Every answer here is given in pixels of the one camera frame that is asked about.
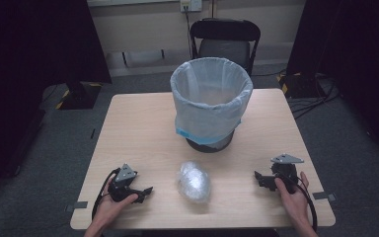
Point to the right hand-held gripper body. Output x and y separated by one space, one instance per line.
284 169

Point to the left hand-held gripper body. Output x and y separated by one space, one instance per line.
125 173

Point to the clear plastic wrap ball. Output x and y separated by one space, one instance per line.
194 181

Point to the black trash bin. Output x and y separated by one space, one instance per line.
210 148

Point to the bin with blue liner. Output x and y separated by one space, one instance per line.
210 112

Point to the person's left hand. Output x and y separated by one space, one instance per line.
112 207

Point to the person's right hand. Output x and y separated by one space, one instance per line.
294 205

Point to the grey tape strip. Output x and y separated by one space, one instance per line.
77 206
324 196

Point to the black stand base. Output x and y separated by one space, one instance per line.
301 86
80 96

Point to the black curtain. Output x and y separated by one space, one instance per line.
358 65

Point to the black folding chair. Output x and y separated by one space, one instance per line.
225 39

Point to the white wall socket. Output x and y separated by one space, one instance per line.
190 5

